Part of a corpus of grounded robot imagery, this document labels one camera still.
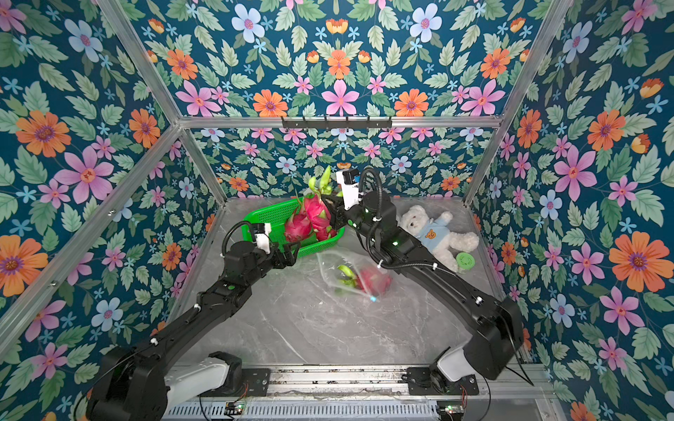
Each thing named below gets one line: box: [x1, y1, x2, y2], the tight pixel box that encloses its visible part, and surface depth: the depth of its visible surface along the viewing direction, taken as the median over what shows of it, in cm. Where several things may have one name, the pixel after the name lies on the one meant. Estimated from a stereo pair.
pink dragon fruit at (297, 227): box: [284, 212, 314, 243], surface depth 101 cm
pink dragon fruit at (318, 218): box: [304, 194, 337, 241], surface depth 72 cm
